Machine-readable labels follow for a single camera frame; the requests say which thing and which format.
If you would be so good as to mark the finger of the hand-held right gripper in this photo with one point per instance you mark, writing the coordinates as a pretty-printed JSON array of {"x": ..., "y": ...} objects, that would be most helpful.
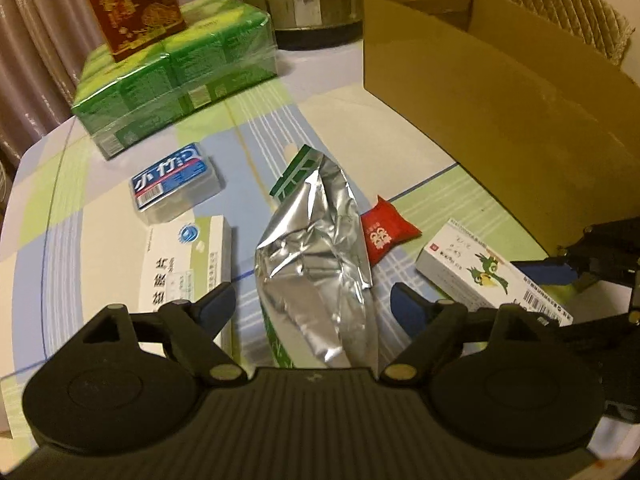
[
  {"x": 550, "y": 270},
  {"x": 610, "y": 345}
]

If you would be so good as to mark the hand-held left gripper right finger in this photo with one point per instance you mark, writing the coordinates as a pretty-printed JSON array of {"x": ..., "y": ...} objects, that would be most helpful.
[{"x": 410, "y": 310}]

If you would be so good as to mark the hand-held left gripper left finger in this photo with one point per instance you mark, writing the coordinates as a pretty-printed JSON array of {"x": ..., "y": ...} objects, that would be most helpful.
[{"x": 217, "y": 305}]

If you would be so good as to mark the white green medicine box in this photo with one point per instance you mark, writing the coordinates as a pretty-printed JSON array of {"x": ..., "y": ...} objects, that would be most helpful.
[{"x": 170, "y": 260}]

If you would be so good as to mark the white box green bird print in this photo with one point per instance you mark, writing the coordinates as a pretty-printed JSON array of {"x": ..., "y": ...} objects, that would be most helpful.
[{"x": 465, "y": 265}]

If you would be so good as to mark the red candy packet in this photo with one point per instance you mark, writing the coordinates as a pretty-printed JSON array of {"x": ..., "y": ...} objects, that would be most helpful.
[{"x": 382, "y": 232}]

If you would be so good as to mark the silver foil bag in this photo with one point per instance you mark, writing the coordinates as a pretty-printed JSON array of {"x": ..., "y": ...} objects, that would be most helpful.
[{"x": 310, "y": 270}]

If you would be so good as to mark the brown cardboard box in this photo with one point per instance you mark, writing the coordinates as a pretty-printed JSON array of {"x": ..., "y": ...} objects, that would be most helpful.
[{"x": 475, "y": 110}]

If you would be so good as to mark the blue label clear plastic box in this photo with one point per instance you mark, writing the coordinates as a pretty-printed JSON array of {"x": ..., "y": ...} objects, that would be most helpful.
[{"x": 170, "y": 180}]

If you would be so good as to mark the green tissue multipack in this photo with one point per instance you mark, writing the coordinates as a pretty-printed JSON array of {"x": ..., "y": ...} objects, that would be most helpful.
[{"x": 175, "y": 85}]

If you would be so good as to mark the beige curtain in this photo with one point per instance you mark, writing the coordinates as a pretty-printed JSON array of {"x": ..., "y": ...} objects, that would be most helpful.
[{"x": 35, "y": 60}]

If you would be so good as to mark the red gold printed box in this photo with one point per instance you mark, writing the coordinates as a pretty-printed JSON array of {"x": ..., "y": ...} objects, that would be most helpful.
[{"x": 130, "y": 5}]

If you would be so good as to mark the stainless steel kettle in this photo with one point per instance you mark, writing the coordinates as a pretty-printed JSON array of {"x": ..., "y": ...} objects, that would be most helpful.
[{"x": 310, "y": 0}]

